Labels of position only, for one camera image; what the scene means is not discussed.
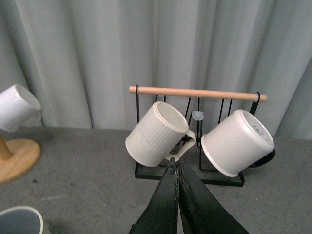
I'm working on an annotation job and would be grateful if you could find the wooden mug tree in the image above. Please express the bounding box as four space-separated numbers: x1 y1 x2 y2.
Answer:
0 137 41 184

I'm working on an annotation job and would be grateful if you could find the cream ribbed mug grey inside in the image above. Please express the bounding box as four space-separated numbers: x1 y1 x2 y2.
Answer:
0 206 44 234

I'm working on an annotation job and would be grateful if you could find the black wire mug rack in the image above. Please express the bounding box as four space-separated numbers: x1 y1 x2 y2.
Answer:
129 85 267 187

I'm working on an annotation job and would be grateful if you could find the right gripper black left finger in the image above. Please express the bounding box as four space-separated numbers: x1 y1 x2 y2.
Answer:
129 158 179 234

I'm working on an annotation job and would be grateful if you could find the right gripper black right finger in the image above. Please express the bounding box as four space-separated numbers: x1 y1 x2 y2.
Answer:
178 159 248 234

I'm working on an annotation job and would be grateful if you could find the white mug on tree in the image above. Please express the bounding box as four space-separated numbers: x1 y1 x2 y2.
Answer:
0 84 41 132

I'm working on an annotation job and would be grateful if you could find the white mug black handle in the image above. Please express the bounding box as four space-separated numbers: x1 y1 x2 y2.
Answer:
201 110 274 177

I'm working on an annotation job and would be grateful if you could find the cream ribbed mug on rack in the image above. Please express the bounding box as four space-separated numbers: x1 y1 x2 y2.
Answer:
125 101 196 167

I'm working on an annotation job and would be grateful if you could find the grey curtain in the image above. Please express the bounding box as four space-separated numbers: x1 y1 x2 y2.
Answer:
0 0 312 139

